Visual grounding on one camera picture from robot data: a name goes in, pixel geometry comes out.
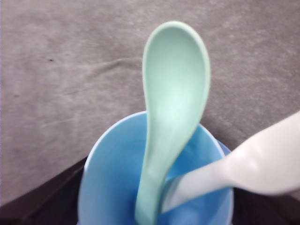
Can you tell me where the mint green plastic spoon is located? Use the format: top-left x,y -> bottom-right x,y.
135,21 -> 210,225

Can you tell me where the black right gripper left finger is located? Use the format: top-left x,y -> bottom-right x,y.
0,157 -> 87,225

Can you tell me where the light blue plastic cup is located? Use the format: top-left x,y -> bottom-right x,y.
78,111 -> 234,225

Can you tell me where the white plastic fork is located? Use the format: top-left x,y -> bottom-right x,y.
160,112 -> 300,213

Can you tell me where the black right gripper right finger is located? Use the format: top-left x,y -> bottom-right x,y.
232,188 -> 300,225

